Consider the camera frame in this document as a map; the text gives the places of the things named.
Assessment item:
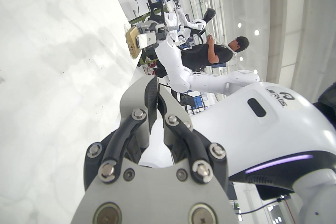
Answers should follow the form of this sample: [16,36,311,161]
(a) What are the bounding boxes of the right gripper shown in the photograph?
[135,20,169,49]

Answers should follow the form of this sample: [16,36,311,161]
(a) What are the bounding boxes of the robot body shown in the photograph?
[188,81,336,224]

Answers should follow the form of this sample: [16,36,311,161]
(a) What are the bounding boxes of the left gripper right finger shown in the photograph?
[157,85,230,193]

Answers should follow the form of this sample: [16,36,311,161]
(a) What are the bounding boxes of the person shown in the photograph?
[144,36,250,78]

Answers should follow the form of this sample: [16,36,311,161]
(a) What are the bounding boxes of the black cable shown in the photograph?
[239,196,286,215]

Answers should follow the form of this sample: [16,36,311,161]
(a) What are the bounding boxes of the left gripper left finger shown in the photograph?
[83,75,159,192]

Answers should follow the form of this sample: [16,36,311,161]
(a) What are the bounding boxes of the brass padlock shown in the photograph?
[125,26,140,59]

